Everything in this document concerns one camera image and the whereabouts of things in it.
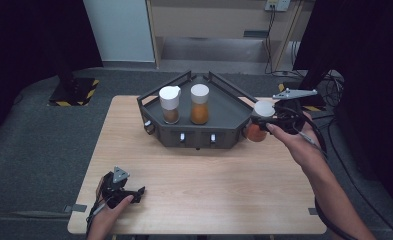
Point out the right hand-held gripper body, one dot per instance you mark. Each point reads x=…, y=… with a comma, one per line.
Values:
x=290, y=120

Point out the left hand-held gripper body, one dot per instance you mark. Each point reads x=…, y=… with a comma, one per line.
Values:
x=112, y=191

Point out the red spice jar white lid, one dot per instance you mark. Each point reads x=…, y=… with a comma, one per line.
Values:
x=255, y=135

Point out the dark grey corner rack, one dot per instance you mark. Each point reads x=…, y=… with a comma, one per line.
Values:
x=224, y=106

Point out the yellow spice jar white lid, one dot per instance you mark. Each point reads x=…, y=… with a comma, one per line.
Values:
x=199, y=113

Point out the brown spice jar white lid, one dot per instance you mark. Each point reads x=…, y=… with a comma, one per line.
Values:
x=170, y=100

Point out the person's left hand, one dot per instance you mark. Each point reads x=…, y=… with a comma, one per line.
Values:
x=109, y=215

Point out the person's right hand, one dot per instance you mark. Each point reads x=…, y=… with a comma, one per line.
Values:
x=300, y=146

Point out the grey tape piece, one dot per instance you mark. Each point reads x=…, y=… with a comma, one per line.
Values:
x=75, y=208
x=312, y=211

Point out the black stand with striped base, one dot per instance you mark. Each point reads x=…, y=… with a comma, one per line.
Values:
x=312, y=81
x=72, y=95

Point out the grey shelf label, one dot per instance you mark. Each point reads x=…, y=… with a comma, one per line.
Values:
x=256, y=34

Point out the black curtain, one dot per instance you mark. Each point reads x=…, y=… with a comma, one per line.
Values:
x=24, y=33
x=377, y=66

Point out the white panel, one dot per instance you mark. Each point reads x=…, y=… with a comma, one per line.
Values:
x=120, y=30

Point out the white wall socket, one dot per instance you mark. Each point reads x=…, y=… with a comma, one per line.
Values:
x=281, y=4

